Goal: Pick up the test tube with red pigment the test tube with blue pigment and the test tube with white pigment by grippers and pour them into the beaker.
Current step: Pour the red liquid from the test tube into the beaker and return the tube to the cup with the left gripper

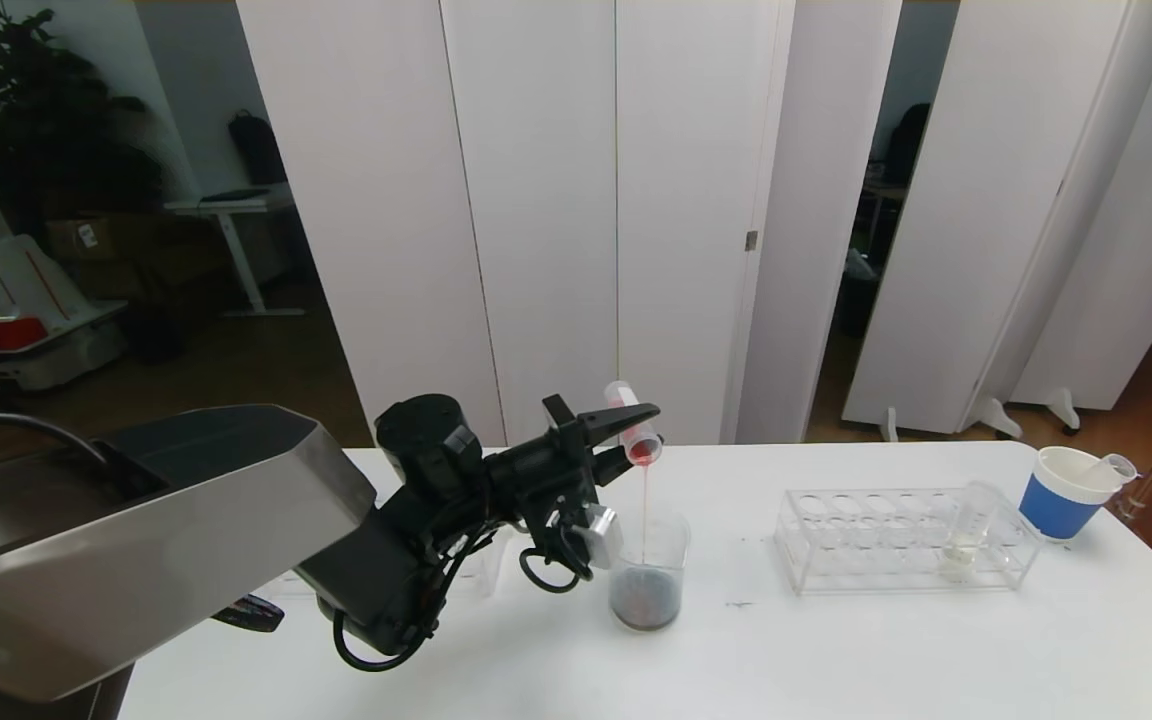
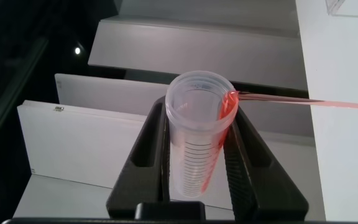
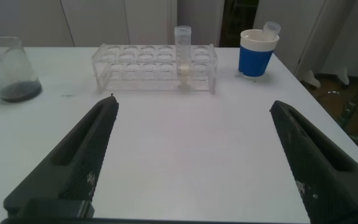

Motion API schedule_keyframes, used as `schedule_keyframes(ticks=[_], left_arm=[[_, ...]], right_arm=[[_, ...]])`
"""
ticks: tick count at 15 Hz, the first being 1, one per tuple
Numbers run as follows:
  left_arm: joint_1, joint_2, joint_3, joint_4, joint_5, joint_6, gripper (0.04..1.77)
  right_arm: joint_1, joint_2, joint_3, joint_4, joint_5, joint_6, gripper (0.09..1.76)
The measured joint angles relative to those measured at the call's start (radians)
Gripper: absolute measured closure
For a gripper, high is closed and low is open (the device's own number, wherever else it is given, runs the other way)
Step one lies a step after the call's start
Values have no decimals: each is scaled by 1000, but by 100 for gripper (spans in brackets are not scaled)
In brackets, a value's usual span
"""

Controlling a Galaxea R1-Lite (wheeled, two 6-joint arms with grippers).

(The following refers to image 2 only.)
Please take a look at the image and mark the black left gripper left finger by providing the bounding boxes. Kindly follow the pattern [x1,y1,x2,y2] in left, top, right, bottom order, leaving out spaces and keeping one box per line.
[106,96,170,219]

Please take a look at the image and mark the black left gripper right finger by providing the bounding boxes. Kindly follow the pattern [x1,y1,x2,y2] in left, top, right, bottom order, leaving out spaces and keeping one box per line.
[223,105,310,223]

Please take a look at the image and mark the test tube with red liquid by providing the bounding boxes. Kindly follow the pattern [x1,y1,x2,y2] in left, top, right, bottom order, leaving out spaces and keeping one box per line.
[165,70,239,198]

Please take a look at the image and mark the clear acrylic test tube rack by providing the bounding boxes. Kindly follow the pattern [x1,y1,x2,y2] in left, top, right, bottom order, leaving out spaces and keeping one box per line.
[324,0,358,19]

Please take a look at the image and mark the white partition panel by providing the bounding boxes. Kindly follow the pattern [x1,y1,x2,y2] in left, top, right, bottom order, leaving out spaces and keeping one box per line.
[54,73,315,138]
[116,0,301,38]
[88,15,309,91]

